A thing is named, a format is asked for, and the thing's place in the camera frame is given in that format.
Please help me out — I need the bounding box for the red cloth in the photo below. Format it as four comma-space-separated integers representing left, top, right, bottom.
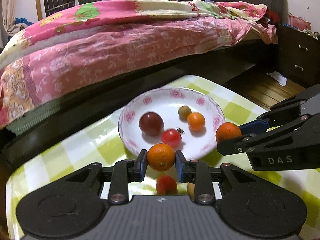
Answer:
259, 6, 280, 27

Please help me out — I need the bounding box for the white floral rimmed plate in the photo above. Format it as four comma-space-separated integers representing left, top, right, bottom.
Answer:
118, 87, 225, 160

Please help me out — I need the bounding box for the blue cloth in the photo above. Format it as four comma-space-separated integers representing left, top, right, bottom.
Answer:
14, 17, 34, 29

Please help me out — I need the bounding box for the beige curtain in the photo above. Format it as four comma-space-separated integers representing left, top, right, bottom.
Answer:
0, 0, 19, 38

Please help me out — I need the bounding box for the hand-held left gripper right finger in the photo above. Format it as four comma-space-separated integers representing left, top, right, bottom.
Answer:
175, 150, 253, 204

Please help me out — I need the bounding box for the pink patterned bag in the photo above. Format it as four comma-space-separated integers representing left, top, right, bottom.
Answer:
289, 15, 312, 32

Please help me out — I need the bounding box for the orange mandarin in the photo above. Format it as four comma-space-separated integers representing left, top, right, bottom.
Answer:
187, 112, 206, 132
215, 122, 242, 144
147, 143, 176, 172

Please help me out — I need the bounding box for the small red tomato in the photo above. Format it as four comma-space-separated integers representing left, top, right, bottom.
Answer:
161, 127, 185, 148
156, 175, 178, 195

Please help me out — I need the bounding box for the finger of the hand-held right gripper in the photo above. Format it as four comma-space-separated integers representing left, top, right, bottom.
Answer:
239, 84, 320, 136
216, 116, 310, 156

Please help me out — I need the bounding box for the large dark red tomato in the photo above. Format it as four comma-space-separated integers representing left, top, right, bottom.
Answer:
139, 112, 164, 137

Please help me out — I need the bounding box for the dark wooden nightstand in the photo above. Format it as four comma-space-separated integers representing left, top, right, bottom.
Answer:
276, 24, 320, 89

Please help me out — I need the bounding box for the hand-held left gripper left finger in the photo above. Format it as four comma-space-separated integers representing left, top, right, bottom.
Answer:
64, 149, 148, 204

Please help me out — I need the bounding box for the dark bed frame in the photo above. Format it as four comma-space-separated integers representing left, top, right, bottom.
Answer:
0, 40, 278, 170

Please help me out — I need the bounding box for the white paper scrap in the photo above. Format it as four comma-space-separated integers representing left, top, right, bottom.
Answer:
266, 71, 288, 87

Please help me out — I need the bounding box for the pink floral blanket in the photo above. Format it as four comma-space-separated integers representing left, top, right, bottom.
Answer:
0, 0, 279, 128

